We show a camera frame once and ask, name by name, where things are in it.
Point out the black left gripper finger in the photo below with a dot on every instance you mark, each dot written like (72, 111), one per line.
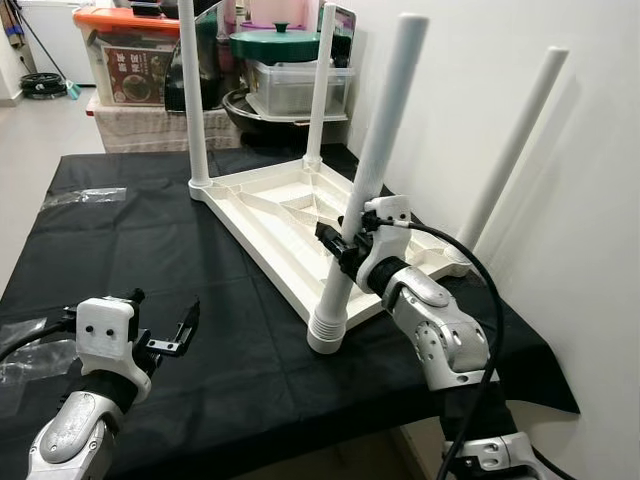
(133, 298)
(188, 322)

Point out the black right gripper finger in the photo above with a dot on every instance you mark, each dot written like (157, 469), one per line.
(328, 238)

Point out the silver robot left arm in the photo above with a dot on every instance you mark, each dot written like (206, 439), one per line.
(65, 435)

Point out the black tablecloth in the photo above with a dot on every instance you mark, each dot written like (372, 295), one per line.
(200, 330)

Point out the flat clear plastic wrap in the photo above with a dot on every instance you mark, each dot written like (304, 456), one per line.
(85, 196)

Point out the crumpled clear plastic wrap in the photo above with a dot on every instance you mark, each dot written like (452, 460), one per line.
(25, 355)

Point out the black wok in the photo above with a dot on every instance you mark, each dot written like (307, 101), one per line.
(260, 122)

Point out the clear plastic container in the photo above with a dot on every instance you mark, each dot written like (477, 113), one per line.
(285, 90)

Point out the patterned cloth covered stand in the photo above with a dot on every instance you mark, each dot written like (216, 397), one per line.
(150, 125)

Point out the green pot lid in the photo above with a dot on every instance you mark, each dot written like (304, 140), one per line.
(275, 45)

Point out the teal head broom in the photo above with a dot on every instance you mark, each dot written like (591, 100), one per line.
(72, 90)

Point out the orange-lid storage box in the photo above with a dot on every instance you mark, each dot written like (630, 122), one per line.
(130, 60)

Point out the white appliance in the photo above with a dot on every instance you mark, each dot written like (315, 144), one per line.
(55, 30)

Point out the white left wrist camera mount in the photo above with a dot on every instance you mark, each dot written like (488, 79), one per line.
(105, 330)

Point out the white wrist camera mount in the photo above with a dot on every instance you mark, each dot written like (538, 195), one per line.
(105, 330)
(385, 225)

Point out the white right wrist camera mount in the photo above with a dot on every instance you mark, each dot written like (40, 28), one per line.
(385, 225)

